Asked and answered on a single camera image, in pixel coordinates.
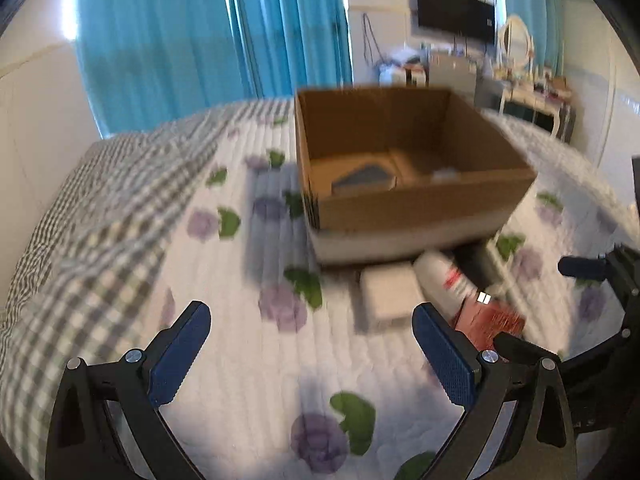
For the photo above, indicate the white oval vanity mirror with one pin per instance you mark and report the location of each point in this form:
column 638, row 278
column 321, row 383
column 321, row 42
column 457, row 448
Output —
column 516, row 42

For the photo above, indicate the floral white quilt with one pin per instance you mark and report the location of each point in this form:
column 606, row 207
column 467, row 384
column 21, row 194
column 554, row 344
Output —
column 300, row 310

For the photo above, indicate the white bottle with red label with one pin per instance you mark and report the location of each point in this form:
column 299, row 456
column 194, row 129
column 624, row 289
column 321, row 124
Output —
column 445, row 280

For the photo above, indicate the small white box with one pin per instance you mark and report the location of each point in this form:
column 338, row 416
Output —
column 391, row 296

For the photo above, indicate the blue curtain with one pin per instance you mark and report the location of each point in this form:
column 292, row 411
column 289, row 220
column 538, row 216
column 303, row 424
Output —
column 155, row 40
column 290, row 25

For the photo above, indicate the black wall television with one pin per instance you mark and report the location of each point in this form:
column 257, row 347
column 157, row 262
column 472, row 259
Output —
column 455, row 12

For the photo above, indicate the red box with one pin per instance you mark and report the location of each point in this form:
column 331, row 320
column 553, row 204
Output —
column 492, row 322

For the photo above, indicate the brown cardboard box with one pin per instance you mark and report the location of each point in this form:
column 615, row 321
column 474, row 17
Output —
column 400, row 175

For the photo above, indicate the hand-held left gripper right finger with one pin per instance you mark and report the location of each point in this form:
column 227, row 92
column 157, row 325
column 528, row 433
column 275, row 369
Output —
column 446, row 360

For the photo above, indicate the grey flat object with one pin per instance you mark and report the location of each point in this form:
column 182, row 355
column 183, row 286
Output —
column 364, row 180

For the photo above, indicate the grey cabinet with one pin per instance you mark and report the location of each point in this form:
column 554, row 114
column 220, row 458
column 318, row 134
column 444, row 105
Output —
column 452, row 72

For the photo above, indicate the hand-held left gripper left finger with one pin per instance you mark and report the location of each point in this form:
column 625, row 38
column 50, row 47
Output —
column 181, row 355

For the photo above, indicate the white dressing table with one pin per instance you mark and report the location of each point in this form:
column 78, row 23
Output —
column 535, row 97

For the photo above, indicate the grey checked blanket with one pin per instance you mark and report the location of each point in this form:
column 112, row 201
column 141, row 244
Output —
column 100, row 220

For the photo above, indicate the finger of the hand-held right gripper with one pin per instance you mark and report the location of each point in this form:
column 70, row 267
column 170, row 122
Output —
column 520, row 346
column 582, row 266

